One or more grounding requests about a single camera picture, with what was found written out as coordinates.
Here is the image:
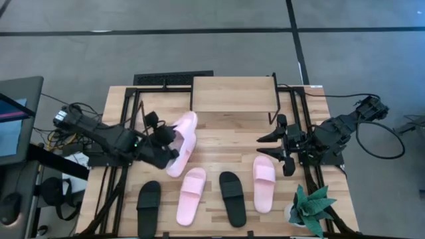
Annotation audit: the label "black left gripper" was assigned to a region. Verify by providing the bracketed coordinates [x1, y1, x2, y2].
[135, 111, 180, 170]

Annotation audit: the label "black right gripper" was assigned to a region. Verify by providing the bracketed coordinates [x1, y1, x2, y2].
[256, 114, 308, 177]

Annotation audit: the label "pink rubber slide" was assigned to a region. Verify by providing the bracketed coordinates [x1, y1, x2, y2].
[252, 155, 277, 214]
[165, 111, 199, 179]
[175, 167, 207, 227]

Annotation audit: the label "black rubber slide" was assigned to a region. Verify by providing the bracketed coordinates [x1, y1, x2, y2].
[218, 171, 248, 229]
[136, 180, 162, 239]

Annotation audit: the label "wooden shelf with black legs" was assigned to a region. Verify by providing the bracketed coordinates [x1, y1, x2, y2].
[189, 72, 282, 125]

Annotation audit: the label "black perforated floor mat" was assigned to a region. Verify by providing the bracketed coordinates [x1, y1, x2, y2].
[133, 70, 214, 86]

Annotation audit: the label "green plant in white pot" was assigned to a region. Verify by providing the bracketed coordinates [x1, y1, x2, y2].
[284, 184, 338, 239]

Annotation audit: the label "white box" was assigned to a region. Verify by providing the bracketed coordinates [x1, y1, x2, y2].
[61, 152, 90, 195]

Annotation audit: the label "black desk bar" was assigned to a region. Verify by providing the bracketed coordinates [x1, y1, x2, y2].
[28, 142, 90, 182]

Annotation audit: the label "black floor stand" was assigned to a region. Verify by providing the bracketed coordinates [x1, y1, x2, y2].
[393, 114, 425, 136]

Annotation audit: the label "grey computer monitor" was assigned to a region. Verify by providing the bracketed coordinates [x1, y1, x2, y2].
[0, 76, 44, 167]

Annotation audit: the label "grey side desk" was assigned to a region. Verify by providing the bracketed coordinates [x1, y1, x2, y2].
[0, 159, 44, 239]

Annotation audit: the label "black round device with light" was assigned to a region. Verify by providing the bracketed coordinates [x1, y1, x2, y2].
[0, 191, 23, 226]

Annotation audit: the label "black metal rig frame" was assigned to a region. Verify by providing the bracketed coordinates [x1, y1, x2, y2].
[79, 71, 361, 239]

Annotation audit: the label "yellow cable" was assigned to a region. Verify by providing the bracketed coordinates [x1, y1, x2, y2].
[45, 124, 78, 151]

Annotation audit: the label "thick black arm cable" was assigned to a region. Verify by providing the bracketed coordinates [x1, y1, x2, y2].
[355, 94, 406, 160]

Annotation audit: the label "black strap bag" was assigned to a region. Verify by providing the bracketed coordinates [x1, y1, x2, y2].
[39, 177, 84, 222]

